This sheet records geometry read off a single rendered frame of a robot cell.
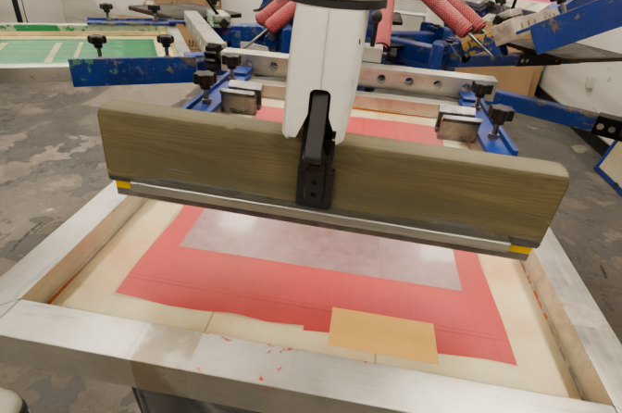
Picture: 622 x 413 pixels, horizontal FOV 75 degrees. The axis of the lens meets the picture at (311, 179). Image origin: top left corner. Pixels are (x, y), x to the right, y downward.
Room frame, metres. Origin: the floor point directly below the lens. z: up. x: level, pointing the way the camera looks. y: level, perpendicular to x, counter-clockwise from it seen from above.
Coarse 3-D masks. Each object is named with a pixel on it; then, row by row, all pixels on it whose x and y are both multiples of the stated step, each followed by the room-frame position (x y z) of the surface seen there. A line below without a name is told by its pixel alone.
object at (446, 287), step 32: (352, 128) 0.81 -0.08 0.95; (384, 128) 0.82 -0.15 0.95; (416, 128) 0.84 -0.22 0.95; (320, 256) 0.39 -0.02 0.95; (352, 256) 0.39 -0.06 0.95; (384, 256) 0.40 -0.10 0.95; (416, 256) 0.40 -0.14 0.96; (448, 256) 0.41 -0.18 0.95; (320, 288) 0.33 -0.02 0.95; (352, 288) 0.34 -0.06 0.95; (384, 288) 0.34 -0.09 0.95; (416, 288) 0.34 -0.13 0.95; (448, 288) 0.35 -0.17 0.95; (480, 288) 0.35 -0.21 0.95; (320, 320) 0.29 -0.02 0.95; (416, 320) 0.30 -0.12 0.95; (448, 320) 0.30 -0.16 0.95; (480, 320) 0.30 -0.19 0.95; (448, 352) 0.26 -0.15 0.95; (480, 352) 0.26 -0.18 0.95; (512, 352) 0.27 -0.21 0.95
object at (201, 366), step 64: (64, 256) 0.31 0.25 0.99; (0, 320) 0.23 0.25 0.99; (64, 320) 0.23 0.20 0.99; (128, 320) 0.24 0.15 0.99; (576, 320) 0.28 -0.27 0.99; (128, 384) 0.20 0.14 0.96; (192, 384) 0.20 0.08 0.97; (256, 384) 0.19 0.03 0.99; (320, 384) 0.19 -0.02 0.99; (384, 384) 0.20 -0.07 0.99; (448, 384) 0.20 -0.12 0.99; (576, 384) 0.24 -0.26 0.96
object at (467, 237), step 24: (144, 192) 0.32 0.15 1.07; (168, 192) 0.31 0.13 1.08; (192, 192) 0.31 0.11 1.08; (216, 192) 0.31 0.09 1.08; (240, 192) 0.32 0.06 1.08; (288, 216) 0.30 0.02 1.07; (312, 216) 0.30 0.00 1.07; (336, 216) 0.30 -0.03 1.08; (360, 216) 0.30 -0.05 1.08; (384, 216) 0.30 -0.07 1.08; (432, 240) 0.29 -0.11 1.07; (456, 240) 0.28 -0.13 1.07; (480, 240) 0.28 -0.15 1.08; (504, 240) 0.28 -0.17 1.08
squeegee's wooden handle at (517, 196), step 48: (144, 144) 0.33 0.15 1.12; (192, 144) 0.32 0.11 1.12; (240, 144) 0.32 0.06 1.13; (288, 144) 0.31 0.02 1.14; (336, 144) 0.31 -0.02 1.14; (384, 144) 0.31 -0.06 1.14; (432, 144) 0.32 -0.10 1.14; (288, 192) 0.31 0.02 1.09; (336, 192) 0.31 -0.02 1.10; (384, 192) 0.30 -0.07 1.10; (432, 192) 0.30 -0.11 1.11; (480, 192) 0.30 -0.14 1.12; (528, 192) 0.29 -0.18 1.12; (528, 240) 0.29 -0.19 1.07
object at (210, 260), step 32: (192, 224) 0.43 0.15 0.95; (224, 224) 0.43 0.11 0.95; (256, 224) 0.44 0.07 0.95; (288, 224) 0.45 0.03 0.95; (160, 256) 0.36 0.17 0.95; (192, 256) 0.37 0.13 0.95; (224, 256) 0.37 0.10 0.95; (256, 256) 0.38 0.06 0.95; (288, 256) 0.38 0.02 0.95; (128, 288) 0.31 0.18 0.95; (160, 288) 0.31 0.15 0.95; (192, 288) 0.32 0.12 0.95; (224, 288) 0.32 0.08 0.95; (256, 288) 0.32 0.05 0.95; (288, 288) 0.33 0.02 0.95; (288, 320) 0.28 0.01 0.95
